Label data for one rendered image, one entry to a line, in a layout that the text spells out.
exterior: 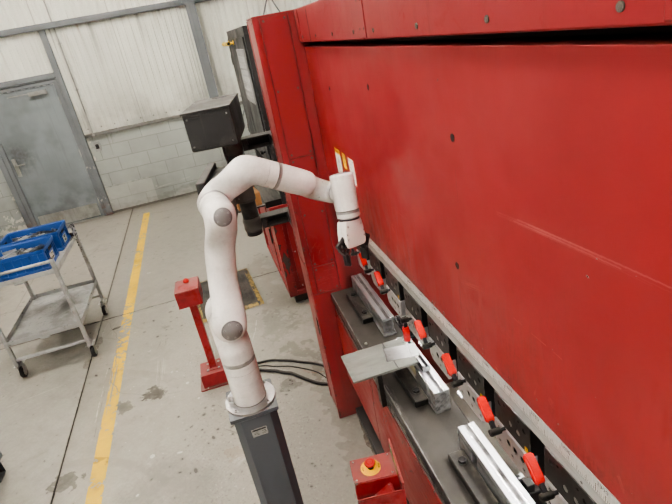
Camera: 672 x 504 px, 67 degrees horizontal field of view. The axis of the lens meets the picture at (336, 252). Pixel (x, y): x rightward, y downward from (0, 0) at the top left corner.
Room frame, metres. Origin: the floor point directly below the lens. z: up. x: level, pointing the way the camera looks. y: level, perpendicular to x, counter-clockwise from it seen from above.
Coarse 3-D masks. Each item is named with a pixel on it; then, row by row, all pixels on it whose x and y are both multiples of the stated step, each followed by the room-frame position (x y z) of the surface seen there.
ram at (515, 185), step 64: (320, 64) 2.25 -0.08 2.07; (384, 64) 1.48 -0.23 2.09; (448, 64) 1.09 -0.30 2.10; (512, 64) 0.87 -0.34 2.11; (576, 64) 0.71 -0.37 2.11; (640, 64) 0.61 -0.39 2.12; (320, 128) 2.49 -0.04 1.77; (384, 128) 1.55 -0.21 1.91; (448, 128) 1.12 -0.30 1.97; (512, 128) 0.87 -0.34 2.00; (576, 128) 0.71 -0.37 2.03; (640, 128) 0.60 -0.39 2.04; (384, 192) 1.64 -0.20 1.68; (448, 192) 1.15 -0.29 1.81; (512, 192) 0.88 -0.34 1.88; (576, 192) 0.71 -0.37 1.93; (640, 192) 0.59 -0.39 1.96; (448, 256) 1.18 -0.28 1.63; (512, 256) 0.89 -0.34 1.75; (576, 256) 0.71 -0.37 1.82; (640, 256) 0.58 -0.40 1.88; (448, 320) 1.22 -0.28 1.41; (512, 320) 0.89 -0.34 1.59; (576, 320) 0.70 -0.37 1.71; (640, 320) 0.58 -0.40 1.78; (512, 384) 0.90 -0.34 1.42; (576, 384) 0.70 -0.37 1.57; (640, 384) 0.57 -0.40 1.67; (576, 448) 0.69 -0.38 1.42; (640, 448) 0.56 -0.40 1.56
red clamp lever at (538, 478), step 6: (528, 456) 0.79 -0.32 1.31; (534, 456) 0.79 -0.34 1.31; (528, 462) 0.78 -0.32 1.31; (534, 462) 0.78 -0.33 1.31; (528, 468) 0.78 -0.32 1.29; (534, 468) 0.77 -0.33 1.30; (534, 474) 0.76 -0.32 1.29; (540, 474) 0.76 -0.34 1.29; (534, 480) 0.76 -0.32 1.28; (540, 480) 0.75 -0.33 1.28; (540, 486) 0.75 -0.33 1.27; (546, 492) 0.74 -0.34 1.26; (552, 492) 0.74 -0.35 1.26; (558, 492) 0.74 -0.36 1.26; (540, 498) 0.73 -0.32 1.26; (546, 498) 0.73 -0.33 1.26; (552, 498) 0.73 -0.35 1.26
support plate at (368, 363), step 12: (372, 348) 1.73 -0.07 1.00; (384, 348) 1.71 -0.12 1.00; (348, 360) 1.68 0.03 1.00; (360, 360) 1.66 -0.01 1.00; (372, 360) 1.65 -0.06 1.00; (384, 360) 1.63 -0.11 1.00; (396, 360) 1.62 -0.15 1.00; (408, 360) 1.61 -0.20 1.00; (348, 372) 1.61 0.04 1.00; (360, 372) 1.59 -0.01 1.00; (372, 372) 1.58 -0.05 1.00; (384, 372) 1.56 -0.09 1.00
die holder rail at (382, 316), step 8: (352, 280) 2.45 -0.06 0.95; (360, 280) 2.39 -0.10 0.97; (360, 288) 2.30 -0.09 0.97; (368, 288) 2.29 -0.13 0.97; (360, 296) 2.33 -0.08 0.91; (368, 296) 2.20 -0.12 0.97; (376, 296) 2.19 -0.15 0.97; (368, 304) 2.18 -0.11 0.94; (376, 304) 2.12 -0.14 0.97; (384, 304) 2.10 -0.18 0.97; (376, 312) 2.05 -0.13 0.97; (384, 312) 2.04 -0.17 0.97; (376, 320) 2.09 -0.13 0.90; (384, 320) 1.97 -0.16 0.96; (392, 320) 1.99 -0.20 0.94; (384, 328) 1.99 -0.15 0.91; (392, 328) 1.99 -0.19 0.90; (384, 336) 1.97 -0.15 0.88
